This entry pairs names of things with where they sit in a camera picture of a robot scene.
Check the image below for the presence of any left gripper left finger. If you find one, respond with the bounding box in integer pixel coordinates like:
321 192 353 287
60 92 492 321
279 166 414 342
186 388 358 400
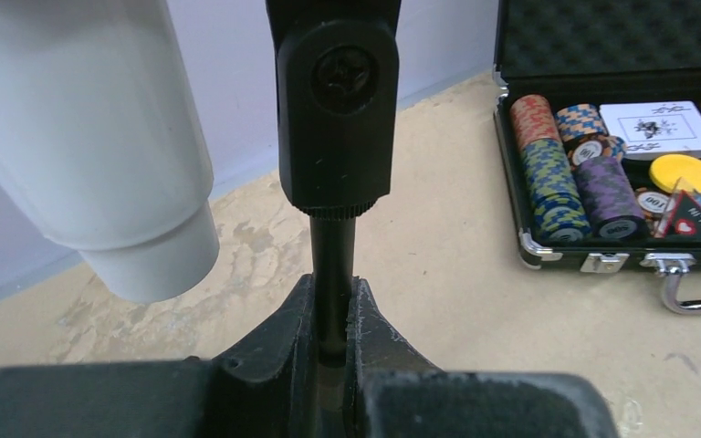
0 275 316 437

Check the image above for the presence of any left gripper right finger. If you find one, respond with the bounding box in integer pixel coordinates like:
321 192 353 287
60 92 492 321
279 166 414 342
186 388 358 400
343 277 618 437

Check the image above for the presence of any white microphone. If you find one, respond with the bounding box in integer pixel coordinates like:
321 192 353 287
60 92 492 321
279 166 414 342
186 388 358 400
0 1 219 303

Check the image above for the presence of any black round-base stand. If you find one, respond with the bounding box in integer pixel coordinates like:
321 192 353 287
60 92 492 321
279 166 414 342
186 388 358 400
266 1 402 365

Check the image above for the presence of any black poker chip case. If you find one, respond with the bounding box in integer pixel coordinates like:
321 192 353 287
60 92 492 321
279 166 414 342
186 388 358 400
494 1 701 315

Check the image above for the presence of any yellow dealer button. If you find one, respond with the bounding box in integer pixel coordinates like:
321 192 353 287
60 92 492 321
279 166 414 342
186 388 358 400
649 154 701 193

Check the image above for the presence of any white card deck box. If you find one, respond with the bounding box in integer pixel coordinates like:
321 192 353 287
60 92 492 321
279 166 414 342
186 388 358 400
599 100 701 161

